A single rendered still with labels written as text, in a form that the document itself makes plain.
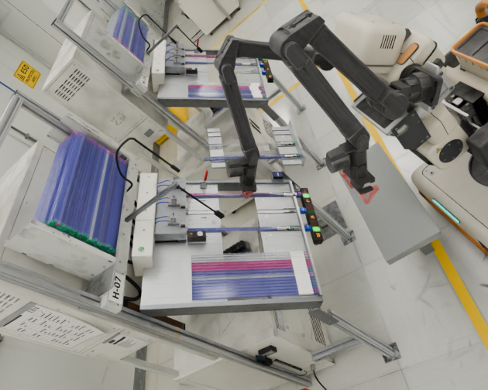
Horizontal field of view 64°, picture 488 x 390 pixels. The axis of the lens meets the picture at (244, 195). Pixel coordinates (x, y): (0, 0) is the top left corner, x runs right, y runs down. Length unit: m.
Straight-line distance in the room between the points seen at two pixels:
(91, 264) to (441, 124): 1.36
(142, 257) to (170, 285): 0.16
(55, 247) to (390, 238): 1.29
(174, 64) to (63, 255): 1.74
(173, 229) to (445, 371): 1.40
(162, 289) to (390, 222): 0.99
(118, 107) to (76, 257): 1.38
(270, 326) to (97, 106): 1.70
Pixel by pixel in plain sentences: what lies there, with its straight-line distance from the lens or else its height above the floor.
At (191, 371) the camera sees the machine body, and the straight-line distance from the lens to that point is 2.17.
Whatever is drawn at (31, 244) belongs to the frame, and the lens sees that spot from 1.48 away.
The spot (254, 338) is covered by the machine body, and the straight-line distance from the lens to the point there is 1.94.
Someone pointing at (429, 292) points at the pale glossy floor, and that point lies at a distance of 2.30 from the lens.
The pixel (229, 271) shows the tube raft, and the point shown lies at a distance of 1.65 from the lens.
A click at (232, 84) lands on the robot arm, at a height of 1.43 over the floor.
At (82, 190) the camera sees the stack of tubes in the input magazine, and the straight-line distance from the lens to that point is 1.61.
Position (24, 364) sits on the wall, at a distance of 3.01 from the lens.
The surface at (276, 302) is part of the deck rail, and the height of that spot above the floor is 0.85.
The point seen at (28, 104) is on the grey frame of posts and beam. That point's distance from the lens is 1.84.
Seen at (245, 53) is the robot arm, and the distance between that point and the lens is 1.46.
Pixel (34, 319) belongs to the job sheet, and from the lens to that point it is 1.67.
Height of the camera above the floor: 2.07
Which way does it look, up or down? 37 degrees down
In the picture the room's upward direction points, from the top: 52 degrees counter-clockwise
